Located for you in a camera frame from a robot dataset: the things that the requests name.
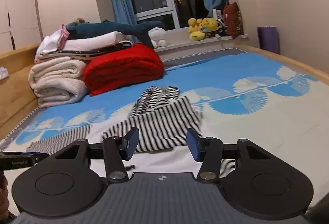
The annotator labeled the black white striped garment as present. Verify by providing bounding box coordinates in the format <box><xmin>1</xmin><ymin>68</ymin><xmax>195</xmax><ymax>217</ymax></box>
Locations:
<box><xmin>101</xmin><ymin>86</ymin><xmax>201</xmax><ymax>153</ymax></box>

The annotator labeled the white folded clothes stack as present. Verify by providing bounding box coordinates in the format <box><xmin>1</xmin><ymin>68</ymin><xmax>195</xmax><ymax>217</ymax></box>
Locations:
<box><xmin>35</xmin><ymin>26</ymin><xmax>134</xmax><ymax>63</ymax></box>

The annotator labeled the striped cloth piece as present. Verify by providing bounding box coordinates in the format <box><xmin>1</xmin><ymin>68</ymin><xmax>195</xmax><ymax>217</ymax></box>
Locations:
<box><xmin>26</xmin><ymin>124</ymin><xmax>91</xmax><ymax>155</ymax></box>

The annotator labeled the blue white patterned bedspread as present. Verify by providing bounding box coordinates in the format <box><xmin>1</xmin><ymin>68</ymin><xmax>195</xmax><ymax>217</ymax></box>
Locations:
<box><xmin>1</xmin><ymin>50</ymin><xmax>328</xmax><ymax>203</ymax></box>

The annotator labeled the red folded blanket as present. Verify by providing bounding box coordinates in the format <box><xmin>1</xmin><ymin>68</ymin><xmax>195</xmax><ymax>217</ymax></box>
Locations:
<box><xmin>82</xmin><ymin>43</ymin><xmax>165</xmax><ymax>96</ymax></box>

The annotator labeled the cream folded blanket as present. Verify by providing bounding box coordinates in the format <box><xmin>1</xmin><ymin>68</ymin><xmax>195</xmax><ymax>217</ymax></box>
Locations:
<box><xmin>28</xmin><ymin>57</ymin><xmax>88</xmax><ymax>108</ymax></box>

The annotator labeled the white round plush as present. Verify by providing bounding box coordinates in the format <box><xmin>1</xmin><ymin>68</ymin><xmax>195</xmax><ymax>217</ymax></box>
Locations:
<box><xmin>148</xmin><ymin>27</ymin><xmax>167</xmax><ymax>49</ymax></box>

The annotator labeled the yellow plush toy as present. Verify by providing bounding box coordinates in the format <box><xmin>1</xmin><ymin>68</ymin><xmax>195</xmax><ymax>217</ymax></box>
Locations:
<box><xmin>188</xmin><ymin>18</ymin><xmax>227</xmax><ymax>42</ymax></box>

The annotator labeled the blue shark plush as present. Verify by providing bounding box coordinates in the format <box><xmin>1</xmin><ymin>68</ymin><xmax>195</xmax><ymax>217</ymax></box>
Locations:
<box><xmin>66</xmin><ymin>20</ymin><xmax>163</xmax><ymax>48</ymax></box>

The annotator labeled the purple bin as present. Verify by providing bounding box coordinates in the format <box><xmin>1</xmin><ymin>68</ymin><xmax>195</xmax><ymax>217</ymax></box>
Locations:
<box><xmin>256</xmin><ymin>26</ymin><xmax>280</xmax><ymax>54</ymax></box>

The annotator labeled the dark red cushion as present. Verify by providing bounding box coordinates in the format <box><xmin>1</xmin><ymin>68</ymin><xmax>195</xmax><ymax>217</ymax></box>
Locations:
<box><xmin>223</xmin><ymin>2</ymin><xmax>244</xmax><ymax>39</ymax></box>

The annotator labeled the wooden bed frame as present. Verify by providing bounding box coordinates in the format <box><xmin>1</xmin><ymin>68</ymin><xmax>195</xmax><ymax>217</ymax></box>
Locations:
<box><xmin>1</xmin><ymin>44</ymin><xmax>328</xmax><ymax>139</ymax></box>

